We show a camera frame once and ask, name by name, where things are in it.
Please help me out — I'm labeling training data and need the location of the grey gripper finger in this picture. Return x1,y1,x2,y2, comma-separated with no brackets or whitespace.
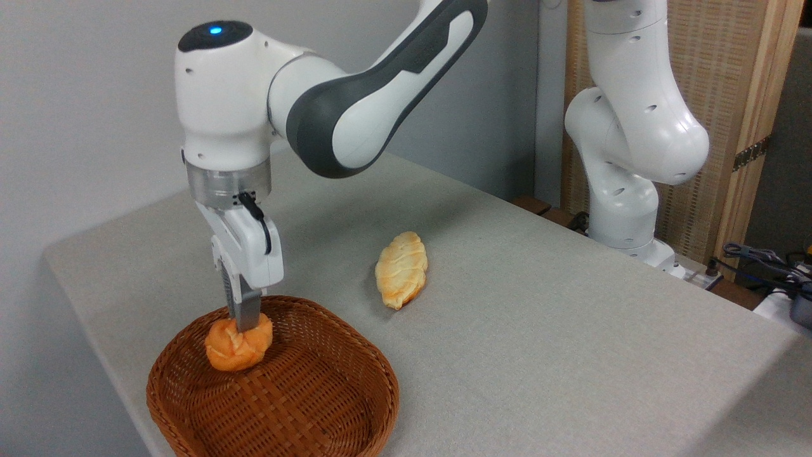
211,236,234,313
227,284,263,333

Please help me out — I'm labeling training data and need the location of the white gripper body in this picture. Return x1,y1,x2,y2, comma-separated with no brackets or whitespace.
195,201,285,298

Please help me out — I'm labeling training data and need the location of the round orange bread roll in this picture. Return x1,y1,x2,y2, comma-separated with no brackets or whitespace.
204,312,274,373

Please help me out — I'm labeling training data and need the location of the long pale bread loaf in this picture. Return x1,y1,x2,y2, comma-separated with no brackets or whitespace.
374,230,429,310

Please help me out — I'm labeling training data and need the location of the brown wicker basket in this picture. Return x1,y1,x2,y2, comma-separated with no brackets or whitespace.
146,295,400,457

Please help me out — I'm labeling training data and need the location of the brown wooden ledge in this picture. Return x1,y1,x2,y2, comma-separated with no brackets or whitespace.
510,195,575,228

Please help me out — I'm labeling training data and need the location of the wooden woven folding screen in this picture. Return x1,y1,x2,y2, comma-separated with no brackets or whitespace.
561,0,805,281

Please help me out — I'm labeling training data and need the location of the dark metal screen hinge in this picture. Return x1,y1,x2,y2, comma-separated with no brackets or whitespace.
732,135,772,173

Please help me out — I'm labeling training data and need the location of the grey box device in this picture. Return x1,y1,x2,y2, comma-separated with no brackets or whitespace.
789,295,812,330

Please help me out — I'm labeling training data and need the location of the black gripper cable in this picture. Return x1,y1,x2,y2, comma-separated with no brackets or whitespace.
237,192,273,256

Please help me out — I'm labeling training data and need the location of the bundle of dark cables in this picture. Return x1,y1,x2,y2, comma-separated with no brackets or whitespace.
706,240,812,300

